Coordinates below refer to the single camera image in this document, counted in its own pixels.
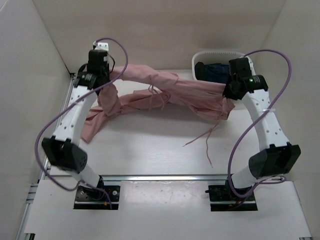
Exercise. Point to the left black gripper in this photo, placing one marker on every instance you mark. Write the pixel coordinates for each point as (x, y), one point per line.
(107, 71)

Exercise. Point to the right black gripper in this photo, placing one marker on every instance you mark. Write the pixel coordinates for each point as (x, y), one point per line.
(227, 94)

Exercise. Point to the pink trousers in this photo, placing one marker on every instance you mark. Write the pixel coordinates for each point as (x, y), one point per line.
(203, 98)

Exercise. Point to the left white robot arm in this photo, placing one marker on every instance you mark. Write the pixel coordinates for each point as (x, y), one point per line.
(62, 148)

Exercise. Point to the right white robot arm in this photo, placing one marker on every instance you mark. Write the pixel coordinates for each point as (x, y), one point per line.
(276, 154)

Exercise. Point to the blue denim trousers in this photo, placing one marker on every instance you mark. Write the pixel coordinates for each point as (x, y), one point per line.
(217, 73)

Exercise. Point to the black trousers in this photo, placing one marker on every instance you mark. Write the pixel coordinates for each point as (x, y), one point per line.
(200, 71)

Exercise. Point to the white plastic basket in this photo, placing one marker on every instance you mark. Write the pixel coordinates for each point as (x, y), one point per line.
(214, 57)

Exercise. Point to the left aluminium rail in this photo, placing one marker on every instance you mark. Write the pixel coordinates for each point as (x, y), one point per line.
(43, 165)

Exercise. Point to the front aluminium rail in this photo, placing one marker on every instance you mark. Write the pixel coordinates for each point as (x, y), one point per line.
(166, 177)

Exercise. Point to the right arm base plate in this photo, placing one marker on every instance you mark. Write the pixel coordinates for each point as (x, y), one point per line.
(222, 199)

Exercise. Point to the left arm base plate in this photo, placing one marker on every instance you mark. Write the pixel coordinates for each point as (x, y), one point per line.
(90, 199)

